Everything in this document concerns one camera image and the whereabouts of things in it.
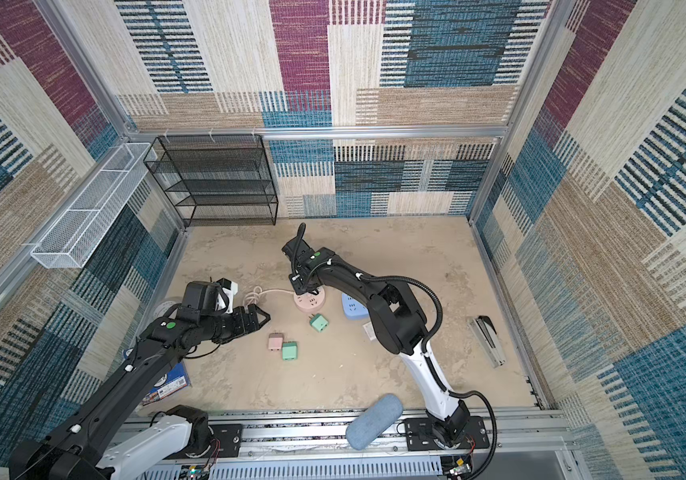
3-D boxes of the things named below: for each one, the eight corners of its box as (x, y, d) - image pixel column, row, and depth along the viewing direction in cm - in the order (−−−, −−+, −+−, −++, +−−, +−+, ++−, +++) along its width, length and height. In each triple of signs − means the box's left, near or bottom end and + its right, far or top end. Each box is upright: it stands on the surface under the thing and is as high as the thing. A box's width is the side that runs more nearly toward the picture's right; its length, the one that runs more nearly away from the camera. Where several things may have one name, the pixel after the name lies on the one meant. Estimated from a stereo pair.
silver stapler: (493, 368, 86) (497, 364, 84) (468, 322, 95) (471, 317, 92) (509, 363, 87) (514, 359, 84) (483, 318, 95) (486, 314, 93)
